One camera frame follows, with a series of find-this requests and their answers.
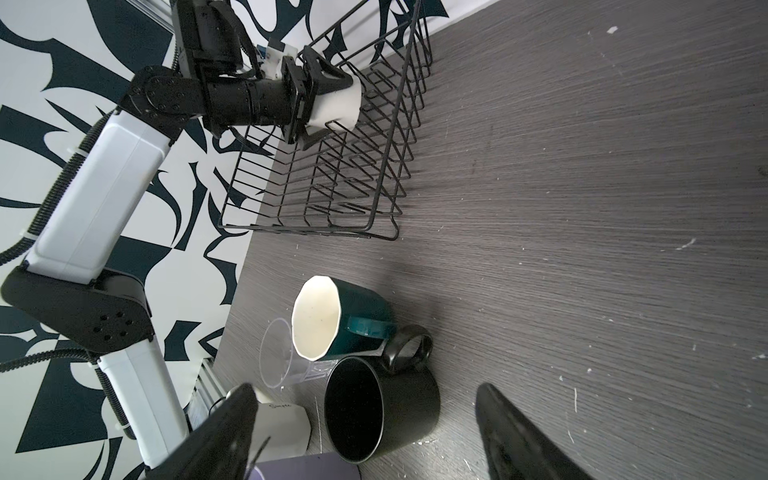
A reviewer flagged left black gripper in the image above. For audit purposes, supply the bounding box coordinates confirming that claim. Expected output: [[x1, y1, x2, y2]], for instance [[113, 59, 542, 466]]
[[281, 46, 353, 150]]

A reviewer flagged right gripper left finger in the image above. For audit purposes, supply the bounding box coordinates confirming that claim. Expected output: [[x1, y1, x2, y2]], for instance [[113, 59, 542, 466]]
[[146, 383, 259, 479]]

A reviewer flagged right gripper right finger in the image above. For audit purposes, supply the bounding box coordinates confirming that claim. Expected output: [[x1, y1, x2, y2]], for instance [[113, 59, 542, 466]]
[[475, 383, 592, 480]]

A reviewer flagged white mug red inside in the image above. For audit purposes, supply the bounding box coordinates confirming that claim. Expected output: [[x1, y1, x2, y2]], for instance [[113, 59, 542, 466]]
[[306, 76, 362, 134]]

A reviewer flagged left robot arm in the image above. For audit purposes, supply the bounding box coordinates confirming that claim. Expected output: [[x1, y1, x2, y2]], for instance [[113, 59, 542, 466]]
[[1, 1, 361, 470]]

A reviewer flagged cream white mug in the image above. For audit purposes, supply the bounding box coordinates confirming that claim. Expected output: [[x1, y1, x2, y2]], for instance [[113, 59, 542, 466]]
[[249, 388, 312, 463]]

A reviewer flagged clear glass cup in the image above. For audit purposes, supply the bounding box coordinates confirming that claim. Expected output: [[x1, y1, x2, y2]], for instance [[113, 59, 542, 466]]
[[259, 318, 338, 389]]

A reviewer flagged lavender cup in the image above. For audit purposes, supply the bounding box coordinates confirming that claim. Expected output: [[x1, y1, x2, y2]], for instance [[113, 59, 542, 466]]
[[248, 453, 361, 480]]

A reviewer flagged black mug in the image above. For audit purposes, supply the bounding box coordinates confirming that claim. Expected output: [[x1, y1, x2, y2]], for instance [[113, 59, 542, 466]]
[[324, 325, 441, 464]]

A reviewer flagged dark green mug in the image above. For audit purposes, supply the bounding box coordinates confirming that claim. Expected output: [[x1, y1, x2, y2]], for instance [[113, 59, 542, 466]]
[[291, 275, 397, 362]]

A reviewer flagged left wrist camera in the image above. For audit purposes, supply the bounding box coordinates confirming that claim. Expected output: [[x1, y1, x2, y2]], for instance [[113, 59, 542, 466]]
[[256, 38, 298, 80]]

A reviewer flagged black wire dish rack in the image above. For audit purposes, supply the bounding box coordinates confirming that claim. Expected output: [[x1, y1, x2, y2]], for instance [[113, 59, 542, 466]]
[[220, 1, 433, 241]]

